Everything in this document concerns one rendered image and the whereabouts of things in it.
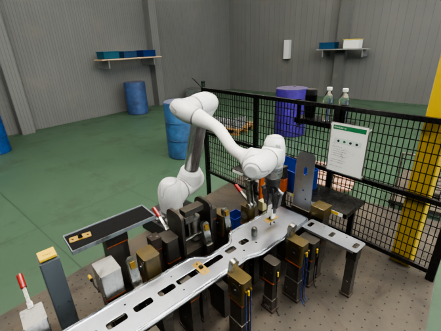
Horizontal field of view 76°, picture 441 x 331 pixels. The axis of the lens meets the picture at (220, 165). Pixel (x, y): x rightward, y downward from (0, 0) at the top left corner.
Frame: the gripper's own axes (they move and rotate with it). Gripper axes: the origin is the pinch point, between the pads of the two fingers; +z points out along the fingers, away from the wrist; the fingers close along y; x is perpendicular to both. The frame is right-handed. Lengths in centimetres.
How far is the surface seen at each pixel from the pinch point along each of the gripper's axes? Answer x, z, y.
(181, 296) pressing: -62, 8, 7
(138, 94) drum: 286, 50, -734
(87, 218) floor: -33, 109, -251
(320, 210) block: 22.9, 2.4, 15.0
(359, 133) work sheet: 54, -34, 16
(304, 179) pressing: 26.1, -10.3, 1.5
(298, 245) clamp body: -9.0, 3.2, 22.9
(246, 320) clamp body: -42, 23, 23
